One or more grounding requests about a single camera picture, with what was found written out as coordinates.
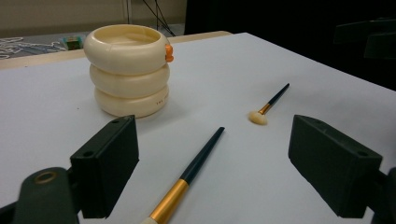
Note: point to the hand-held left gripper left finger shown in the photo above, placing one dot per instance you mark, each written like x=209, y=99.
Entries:
x=102, y=165

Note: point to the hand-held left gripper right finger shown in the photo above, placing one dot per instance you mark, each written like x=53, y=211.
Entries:
x=333, y=168

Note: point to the cream ringed brush holder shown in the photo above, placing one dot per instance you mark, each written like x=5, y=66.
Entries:
x=127, y=84

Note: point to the small makeup brush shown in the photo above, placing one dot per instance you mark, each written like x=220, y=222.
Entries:
x=258, y=118

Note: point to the large makeup brush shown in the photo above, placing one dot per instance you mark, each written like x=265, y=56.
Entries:
x=199, y=158

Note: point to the dark curtain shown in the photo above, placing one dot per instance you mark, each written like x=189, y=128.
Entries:
x=280, y=18

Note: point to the green box on floor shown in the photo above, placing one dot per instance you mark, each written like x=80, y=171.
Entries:
x=72, y=43

